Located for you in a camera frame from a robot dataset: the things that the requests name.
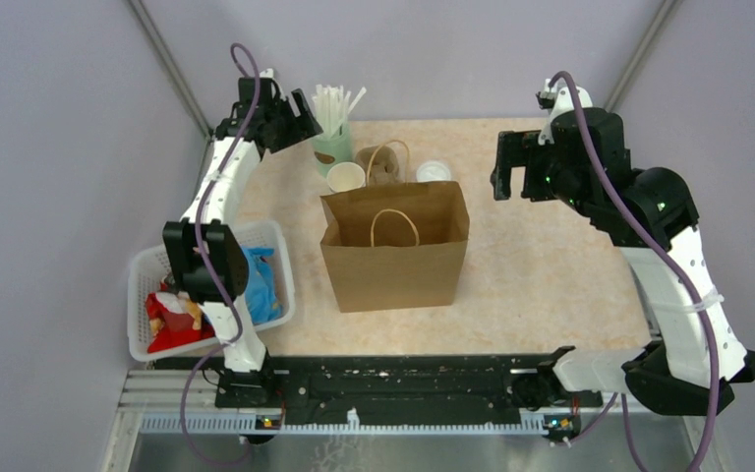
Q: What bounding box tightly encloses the brown paper bag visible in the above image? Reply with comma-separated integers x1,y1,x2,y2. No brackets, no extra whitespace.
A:
319,145,470,313

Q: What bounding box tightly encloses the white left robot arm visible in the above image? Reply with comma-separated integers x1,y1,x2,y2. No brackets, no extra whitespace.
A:
162,77,321,407

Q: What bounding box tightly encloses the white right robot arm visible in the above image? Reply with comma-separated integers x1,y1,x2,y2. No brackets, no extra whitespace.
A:
491,107,755,416

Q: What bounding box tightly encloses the white paper straws bundle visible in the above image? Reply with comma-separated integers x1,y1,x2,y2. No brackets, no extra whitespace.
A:
311,84,367,140

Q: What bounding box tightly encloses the green straw holder cup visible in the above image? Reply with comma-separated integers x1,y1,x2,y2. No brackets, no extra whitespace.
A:
310,124,354,178

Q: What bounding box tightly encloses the stack of white paper cups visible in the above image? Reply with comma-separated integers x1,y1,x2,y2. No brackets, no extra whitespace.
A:
326,162,366,193

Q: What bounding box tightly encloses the brown pulp cup carrier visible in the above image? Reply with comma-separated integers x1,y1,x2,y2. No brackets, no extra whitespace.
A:
354,146,402,186

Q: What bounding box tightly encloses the stack of white lids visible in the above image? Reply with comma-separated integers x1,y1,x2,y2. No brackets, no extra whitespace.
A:
415,160,453,183

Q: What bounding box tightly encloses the blue snack bag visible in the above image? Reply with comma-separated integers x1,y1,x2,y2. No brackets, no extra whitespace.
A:
242,247,282,325

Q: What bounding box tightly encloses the white plastic basket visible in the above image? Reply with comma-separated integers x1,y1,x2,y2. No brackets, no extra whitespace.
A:
127,219,297,363

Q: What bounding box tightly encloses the red snack bag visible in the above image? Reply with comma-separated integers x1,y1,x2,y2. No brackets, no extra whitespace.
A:
144,282,214,354

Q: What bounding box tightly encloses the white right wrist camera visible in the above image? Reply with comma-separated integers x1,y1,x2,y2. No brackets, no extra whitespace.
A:
537,79,574,146

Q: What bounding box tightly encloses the aluminium frame rail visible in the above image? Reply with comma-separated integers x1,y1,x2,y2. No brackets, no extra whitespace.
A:
102,365,729,471

